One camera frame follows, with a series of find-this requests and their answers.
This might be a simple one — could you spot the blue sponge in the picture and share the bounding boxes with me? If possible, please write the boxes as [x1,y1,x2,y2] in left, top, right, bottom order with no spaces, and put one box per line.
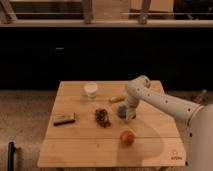
[117,105,127,119]

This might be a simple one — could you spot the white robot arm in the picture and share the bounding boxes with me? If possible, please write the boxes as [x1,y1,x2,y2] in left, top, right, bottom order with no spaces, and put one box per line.
[125,75,213,171]

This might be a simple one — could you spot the yellow banana piece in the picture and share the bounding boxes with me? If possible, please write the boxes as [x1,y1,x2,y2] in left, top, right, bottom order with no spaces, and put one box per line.
[109,96,125,103]

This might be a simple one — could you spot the orange fruit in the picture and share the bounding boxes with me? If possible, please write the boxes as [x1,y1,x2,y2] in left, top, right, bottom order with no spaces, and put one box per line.
[120,130,135,145]

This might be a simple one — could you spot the dark crumb pile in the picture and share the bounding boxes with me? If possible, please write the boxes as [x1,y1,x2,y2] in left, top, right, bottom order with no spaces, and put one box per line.
[95,108,111,128]

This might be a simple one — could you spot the white cup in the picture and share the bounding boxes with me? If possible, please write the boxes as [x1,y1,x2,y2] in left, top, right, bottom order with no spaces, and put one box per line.
[84,82,98,99]

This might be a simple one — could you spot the wooden table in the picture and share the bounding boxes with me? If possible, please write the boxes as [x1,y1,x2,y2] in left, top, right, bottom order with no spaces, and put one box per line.
[38,81,186,168]

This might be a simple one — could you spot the dark cabinet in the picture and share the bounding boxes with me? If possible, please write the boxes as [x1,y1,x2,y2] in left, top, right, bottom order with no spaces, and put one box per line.
[0,27,213,90]

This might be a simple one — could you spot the black post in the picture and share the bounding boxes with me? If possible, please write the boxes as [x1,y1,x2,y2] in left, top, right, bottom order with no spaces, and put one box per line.
[7,141,16,171]

